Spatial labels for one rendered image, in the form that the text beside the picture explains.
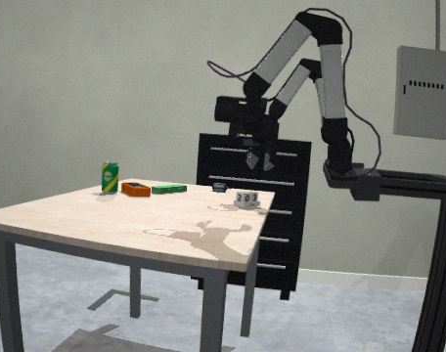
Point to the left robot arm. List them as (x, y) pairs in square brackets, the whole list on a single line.
[(327, 32)]

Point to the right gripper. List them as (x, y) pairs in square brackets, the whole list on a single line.
[(253, 155)]

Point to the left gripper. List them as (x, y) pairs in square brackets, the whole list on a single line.
[(268, 132)]

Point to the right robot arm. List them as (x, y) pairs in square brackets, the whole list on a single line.
[(279, 105)]

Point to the green soda can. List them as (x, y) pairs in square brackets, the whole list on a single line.
[(110, 178)]

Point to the orange digital multimeter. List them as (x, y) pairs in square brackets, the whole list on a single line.
[(135, 190)]

